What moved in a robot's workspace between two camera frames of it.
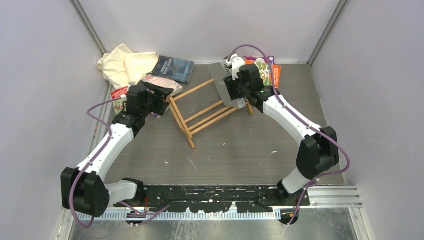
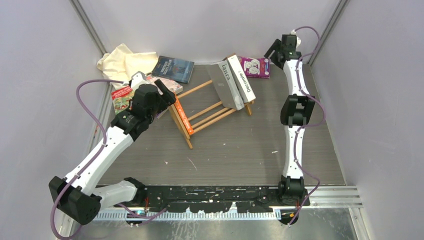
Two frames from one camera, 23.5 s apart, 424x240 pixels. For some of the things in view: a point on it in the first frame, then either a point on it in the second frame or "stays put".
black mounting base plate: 218,199 stays put
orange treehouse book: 265,72 → 183,116
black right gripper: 231,86 → 275,47
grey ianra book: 220,70 stays put
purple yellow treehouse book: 158,116 stays put
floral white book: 164,82 stays put
